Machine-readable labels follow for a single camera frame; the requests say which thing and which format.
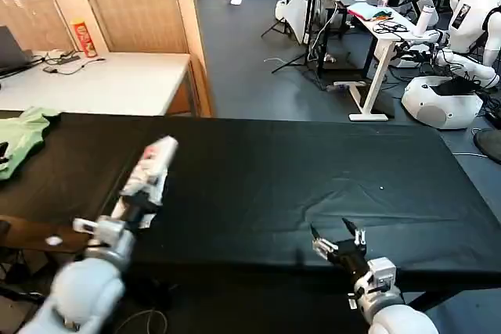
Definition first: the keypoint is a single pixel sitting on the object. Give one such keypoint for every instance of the red snack can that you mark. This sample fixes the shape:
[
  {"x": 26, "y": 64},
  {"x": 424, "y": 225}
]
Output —
[{"x": 84, "y": 38}]

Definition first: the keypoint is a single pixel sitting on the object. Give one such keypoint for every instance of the black tablecloth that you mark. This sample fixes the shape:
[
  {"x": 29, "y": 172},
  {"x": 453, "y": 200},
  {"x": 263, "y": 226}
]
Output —
[{"x": 274, "y": 162}]

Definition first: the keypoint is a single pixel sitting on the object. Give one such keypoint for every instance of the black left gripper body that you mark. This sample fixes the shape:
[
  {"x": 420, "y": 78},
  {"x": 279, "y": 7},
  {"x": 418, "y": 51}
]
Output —
[{"x": 135, "y": 208}]

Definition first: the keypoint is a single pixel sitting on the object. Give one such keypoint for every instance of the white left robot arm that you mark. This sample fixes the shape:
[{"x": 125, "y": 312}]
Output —
[{"x": 88, "y": 287}]

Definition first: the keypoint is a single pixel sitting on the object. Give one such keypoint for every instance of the dark grey laptop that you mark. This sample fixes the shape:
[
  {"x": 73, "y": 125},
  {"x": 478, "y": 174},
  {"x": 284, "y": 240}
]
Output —
[{"x": 11, "y": 50}]

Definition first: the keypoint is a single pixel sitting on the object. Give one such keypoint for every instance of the white reflector board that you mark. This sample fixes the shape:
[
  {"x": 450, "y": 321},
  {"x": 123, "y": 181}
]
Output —
[{"x": 299, "y": 17}]

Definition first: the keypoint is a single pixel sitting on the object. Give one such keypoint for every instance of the stack of colourful cloths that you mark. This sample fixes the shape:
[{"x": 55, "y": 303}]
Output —
[{"x": 368, "y": 10}]

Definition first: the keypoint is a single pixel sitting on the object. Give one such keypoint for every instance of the green cloth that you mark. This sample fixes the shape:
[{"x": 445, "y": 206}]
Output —
[{"x": 21, "y": 138}]

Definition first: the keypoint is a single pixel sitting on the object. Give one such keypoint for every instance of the white paper sheet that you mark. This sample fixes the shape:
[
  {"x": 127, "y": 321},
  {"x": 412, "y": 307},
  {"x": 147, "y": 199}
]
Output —
[{"x": 236, "y": 0}]

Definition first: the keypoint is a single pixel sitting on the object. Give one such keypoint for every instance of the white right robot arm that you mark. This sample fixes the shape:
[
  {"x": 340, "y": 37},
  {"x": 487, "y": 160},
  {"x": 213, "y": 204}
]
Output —
[{"x": 391, "y": 306}]

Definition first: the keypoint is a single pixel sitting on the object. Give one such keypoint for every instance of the wooden partition with blinds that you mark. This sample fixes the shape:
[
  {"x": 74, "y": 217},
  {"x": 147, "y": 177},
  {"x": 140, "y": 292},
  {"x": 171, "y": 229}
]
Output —
[{"x": 133, "y": 5}]

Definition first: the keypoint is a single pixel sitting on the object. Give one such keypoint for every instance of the white side table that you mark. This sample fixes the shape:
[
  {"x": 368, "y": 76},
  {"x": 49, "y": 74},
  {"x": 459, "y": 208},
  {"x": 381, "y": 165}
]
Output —
[{"x": 117, "y": 83}]

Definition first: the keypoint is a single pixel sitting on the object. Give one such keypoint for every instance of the dark round fan base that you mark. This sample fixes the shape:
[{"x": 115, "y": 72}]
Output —
[{"x": 489, "y": 146}]

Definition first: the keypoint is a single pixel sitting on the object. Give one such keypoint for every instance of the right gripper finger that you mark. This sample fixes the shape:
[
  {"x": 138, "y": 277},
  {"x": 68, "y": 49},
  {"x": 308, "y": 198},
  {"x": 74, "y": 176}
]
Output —
[
  {"x": 357, "y": 234},
  {"x": 323, "y": 243}
]

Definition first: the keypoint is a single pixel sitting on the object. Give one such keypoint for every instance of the white standing desk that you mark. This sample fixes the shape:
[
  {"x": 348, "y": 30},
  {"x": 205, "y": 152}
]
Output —
[{"x": 385, "y": 36}]

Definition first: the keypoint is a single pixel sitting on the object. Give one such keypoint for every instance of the black tripod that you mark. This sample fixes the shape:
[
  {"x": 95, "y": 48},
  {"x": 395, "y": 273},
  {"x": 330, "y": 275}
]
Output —
[{"x": 280, "y": 25}]

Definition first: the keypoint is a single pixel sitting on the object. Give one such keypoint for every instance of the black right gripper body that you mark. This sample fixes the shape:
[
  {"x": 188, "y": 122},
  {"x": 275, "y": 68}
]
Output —
[{"x": 350, "y": 257}]

